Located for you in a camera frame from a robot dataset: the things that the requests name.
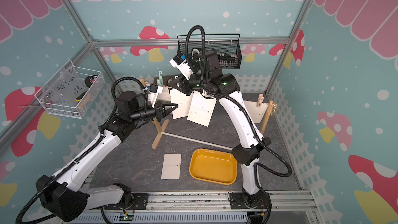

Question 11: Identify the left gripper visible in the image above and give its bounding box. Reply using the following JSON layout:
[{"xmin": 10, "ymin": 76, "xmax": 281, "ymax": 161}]
[{"xmin": 130, "ymin": 100, "xmax": 178, "ymax": 122}]

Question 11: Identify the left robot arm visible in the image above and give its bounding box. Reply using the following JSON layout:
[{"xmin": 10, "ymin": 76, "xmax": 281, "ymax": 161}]
[{"xmin": 15, "ymin": 76, "xmax": 178, "ymax": 224}]

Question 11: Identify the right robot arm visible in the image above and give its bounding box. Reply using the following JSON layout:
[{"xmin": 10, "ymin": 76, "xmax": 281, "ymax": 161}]
[{"xmin": 169, "ymin": 25, "xmax": 292, "ymax": 210}]

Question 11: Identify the postcard under green clothespin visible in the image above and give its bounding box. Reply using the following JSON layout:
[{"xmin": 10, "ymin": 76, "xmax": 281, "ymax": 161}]
[{"xmin": 148, "ymin": 84, "xmax": 171, "ymax": 105}]

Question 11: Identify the brown lid toolbox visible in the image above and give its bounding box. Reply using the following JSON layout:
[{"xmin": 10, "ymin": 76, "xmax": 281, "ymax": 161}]
[{"xmin": 153, "ymin": 74, "xmax": 177, "ymax": 86}]

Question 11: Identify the green clothespin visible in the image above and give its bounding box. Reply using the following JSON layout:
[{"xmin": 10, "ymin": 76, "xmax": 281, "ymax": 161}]
[{"xmin": 157, "ymin": 71, "xmax": 163, "ymax": 86}]

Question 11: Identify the black tape roll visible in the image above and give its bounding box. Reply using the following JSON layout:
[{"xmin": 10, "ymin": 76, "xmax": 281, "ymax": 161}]
[{"xmin": 85, "ymin": 75, "xmax": 97, "ymax": 88}]

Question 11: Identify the pink clothespin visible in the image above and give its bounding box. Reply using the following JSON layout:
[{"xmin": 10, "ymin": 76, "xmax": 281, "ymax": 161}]
[{"xmin": 256, "ymin": 93, "xmax": 264, "ymax": 108}]

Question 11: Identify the yellow plastic tray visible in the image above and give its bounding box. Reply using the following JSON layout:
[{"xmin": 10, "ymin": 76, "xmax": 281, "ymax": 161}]
[{"xmin": 189, "ymin": 148, "xmax": 237, "ymax": 185}]

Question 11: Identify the plastic labelled bag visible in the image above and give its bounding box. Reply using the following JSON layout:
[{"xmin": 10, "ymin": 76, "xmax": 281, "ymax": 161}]
[{"xmin": 50, "ymin": 68, "xmax": 87, "ymax": 107}]

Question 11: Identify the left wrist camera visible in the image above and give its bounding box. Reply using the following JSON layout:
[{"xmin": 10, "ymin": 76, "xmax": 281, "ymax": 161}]
[{"xmin": 147, "ymin": 84, "xmax": 163, "ymax": 107}]

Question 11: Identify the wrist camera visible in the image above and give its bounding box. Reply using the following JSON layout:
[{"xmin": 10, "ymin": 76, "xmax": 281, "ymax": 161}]
[
  {"xmin": 147, "ymin": 84, "xmax": 163, "ymax": 107},
  {"xmin": 170, "ymin": 52, "xmax": 193, "ymax": 80}
]

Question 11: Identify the wooden string rack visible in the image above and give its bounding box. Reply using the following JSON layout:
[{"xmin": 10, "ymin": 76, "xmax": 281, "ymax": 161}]
[{"xmin": 139, "ymin": 78, "xmax": 277, "ymax": 156}]

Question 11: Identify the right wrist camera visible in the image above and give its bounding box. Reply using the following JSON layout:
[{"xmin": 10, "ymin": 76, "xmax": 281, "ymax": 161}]
[{"xmin": 170, "ymin": 52, "xmax": 193, "ymax": 80}]

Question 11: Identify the black wire mesh basket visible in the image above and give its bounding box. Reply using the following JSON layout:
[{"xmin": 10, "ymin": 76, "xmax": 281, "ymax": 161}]
[{"xmin": 177, "ymin": 34, "xmax": 241, "ymax": 55}]

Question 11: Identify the yellow handled tool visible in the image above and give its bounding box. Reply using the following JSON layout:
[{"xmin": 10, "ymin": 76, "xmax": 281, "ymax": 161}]
[{"xmin": 75, "ymin": 91, "xmax": 92, "ymax": 110}]

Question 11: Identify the white wire mesh basket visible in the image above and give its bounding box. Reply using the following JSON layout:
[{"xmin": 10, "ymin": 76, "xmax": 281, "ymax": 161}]
[{"xmin": 34, "ymin": 60, "xmax": 105, "ymax": 119}]

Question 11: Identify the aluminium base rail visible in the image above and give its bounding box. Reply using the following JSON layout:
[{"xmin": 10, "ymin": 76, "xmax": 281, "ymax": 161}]
[{"xmin": 73, "ymin": 191, "xmax": 323, "ymax": 224}]

